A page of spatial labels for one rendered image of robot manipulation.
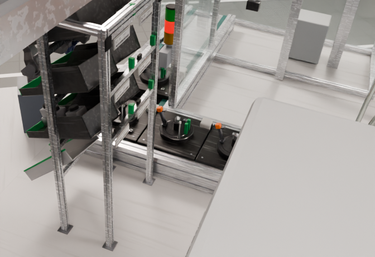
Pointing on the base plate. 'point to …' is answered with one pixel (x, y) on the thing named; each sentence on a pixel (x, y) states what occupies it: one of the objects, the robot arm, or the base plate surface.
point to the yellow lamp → (168, 38)
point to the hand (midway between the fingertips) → (69, 51)
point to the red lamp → (169, 27)
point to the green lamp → (169, 15)
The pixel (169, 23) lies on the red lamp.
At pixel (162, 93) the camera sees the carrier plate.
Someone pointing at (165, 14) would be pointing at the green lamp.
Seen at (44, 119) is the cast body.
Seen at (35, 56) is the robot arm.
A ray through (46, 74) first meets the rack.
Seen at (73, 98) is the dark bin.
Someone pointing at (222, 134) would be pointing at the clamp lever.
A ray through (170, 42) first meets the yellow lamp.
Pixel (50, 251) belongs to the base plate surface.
